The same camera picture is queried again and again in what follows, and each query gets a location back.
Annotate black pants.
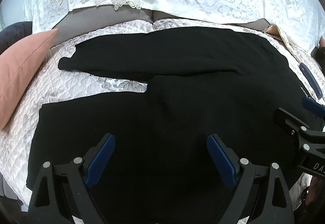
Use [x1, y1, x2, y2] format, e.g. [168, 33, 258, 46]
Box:
[26, 26, 325, 224]

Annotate dark navy cushion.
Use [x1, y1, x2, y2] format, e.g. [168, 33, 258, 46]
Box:
[0, 21, 33, 54]

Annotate beige quilted bedspread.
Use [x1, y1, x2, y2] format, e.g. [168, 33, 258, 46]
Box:
[1, 19, 324, 205]

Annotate pink cushion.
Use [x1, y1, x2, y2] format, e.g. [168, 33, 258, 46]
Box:
[1, 29, 58, 128]

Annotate dark blue case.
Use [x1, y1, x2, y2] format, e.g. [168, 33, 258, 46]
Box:
[299, 63, 323, 99]

